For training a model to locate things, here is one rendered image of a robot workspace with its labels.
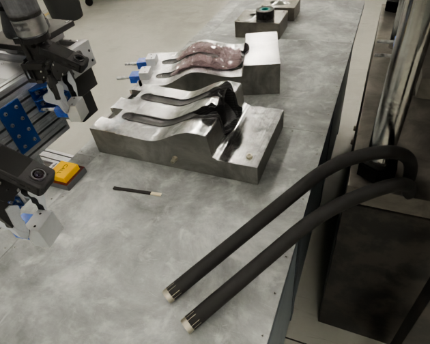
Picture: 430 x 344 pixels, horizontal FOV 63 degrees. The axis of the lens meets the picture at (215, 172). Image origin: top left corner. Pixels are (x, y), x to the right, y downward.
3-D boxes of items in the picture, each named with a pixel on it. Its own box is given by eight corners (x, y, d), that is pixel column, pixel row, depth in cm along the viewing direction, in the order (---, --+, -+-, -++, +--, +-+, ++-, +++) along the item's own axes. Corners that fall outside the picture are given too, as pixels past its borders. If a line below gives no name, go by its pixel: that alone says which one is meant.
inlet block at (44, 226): (-5, 239, 72) (-20, 223, 68) (11, 220, 75) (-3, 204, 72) (50, 248, 69) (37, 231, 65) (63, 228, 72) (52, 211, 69)
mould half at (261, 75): (138, 99, 127) (130, 72, 119) (153, 66, 146) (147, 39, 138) (279, 93, 120) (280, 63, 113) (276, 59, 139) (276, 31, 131)
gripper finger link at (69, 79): (65, 94, 105) (48, 69, 98) (83, 93, 104) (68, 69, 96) (61, 102, 104) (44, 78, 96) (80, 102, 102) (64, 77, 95)
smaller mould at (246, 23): (235, 37, 158) (234, 21, 153) (246, 24, 168) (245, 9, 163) (278, 39, 151) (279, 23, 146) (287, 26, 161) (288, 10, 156)
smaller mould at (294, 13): (259, 20, 170) (258, 7, 166) (266, 9, 179) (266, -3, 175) (293, 21, 164) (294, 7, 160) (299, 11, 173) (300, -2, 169)
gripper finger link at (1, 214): (18, 216, 65) (1, 175, 60) (26, 217, 64) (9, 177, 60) (-2, 232, 61) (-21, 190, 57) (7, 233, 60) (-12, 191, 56)
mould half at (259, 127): (99, 151, 107) (83, 115, 98) (142, 106, 124) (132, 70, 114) (257, 185, 90) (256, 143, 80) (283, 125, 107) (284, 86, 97)
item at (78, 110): (41, 122, 103) (33, 106, 99) (49, 112, 107) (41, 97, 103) (82, 121, 101) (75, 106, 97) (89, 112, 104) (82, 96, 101)
